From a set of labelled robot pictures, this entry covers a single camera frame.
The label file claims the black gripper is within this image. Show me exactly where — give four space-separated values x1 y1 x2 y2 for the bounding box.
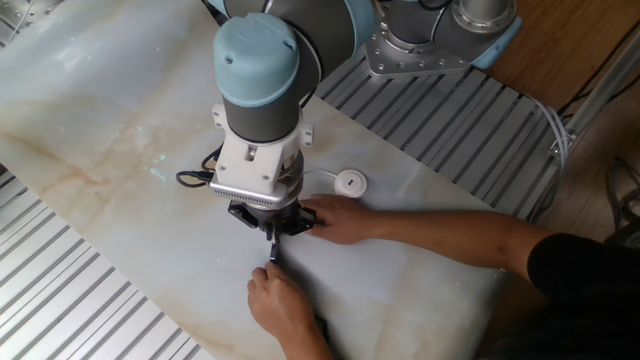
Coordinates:
227 198 319 244

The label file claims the white round USB hub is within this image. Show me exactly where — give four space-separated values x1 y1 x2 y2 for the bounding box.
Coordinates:
302 168 369 199

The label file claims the person's left forearm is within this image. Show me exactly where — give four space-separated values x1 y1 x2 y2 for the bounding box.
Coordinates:
284 324 336 360

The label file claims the person's right forearm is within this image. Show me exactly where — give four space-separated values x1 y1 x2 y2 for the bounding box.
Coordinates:
374 209 551 274

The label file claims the person's right hand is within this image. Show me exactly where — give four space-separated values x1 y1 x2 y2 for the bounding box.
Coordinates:
298 193 384 246

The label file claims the person's left hand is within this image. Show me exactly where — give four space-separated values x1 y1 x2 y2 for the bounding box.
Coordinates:
247 260 319 346

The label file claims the silver plate with screws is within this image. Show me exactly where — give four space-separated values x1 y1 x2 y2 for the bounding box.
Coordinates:
0 0 64 31

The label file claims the black shirt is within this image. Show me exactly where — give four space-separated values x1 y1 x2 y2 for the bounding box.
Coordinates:
527 232 640 304

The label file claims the black chair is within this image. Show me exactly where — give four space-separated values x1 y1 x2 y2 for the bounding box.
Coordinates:
604 157 640 246

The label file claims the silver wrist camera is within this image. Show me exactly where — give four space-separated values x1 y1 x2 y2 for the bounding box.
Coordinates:
208 177 286 210

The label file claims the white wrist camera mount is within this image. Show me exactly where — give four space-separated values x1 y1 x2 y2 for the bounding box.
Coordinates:
209 102 316 196

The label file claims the black camera cable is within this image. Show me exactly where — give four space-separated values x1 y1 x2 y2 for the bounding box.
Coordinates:
175 144 224 189

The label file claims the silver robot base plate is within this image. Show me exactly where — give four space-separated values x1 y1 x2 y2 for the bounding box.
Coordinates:
363 19 474 79

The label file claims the white cable bundle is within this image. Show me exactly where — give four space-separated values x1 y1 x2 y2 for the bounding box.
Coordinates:
524 97 571 221

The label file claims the aluminium frame post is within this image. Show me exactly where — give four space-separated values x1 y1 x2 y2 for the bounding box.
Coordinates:
547 29 640 159

